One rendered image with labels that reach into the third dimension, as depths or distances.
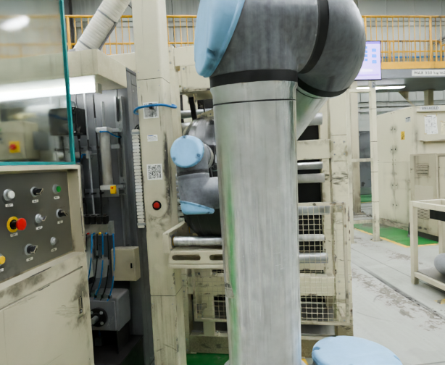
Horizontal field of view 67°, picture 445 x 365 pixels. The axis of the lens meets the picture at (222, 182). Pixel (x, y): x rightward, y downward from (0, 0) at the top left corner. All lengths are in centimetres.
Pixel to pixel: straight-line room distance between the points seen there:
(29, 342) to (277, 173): 112
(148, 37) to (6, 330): 128
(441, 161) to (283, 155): 518
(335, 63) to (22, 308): 116
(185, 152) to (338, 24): 56
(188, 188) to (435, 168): 487
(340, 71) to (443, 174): 512
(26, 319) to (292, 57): 116
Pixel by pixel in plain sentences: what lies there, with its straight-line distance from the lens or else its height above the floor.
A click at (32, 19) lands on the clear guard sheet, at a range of 153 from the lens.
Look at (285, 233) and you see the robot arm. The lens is 45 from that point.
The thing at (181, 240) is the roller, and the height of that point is 91.
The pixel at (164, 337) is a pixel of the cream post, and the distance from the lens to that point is 183.
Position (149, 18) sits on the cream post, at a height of 193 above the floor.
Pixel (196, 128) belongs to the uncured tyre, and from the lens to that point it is 147.
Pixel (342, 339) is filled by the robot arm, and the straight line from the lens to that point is 74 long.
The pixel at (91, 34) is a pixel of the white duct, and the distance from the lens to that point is 221.
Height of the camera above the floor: 124
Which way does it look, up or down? 3 degrees down
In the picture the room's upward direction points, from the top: 3 degrees counter-clockwise
